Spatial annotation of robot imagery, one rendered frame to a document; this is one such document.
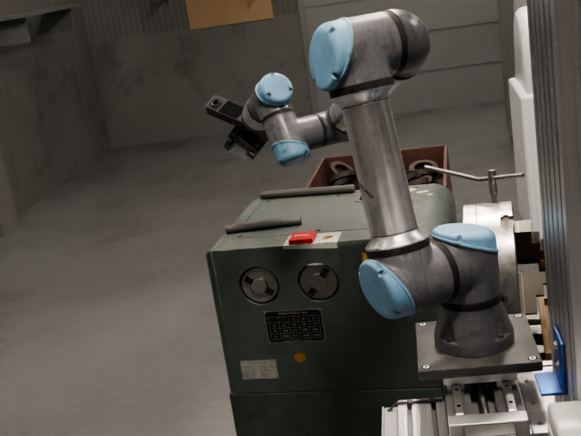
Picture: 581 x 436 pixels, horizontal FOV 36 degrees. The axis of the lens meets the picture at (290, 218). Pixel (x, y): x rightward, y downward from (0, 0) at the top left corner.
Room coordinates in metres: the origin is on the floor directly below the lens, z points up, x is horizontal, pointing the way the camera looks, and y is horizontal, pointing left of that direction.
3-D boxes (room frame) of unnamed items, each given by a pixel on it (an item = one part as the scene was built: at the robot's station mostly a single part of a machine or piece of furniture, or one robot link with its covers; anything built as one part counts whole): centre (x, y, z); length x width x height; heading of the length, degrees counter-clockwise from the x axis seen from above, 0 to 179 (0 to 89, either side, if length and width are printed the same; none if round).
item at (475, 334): (1.57, -0.31, 1.21); 0.15 x 0.15 x 0.10
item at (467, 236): (1.56, -0.31, 1.33); 0.13 x 0.12 x 0.14; 115
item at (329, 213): (2.25, -0.12, 1.06); 0.59 x 0.48 x 0.39; 75
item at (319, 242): (2.06, -0.05, 1.23); 0.13 x 0.08 x 0.06; 75
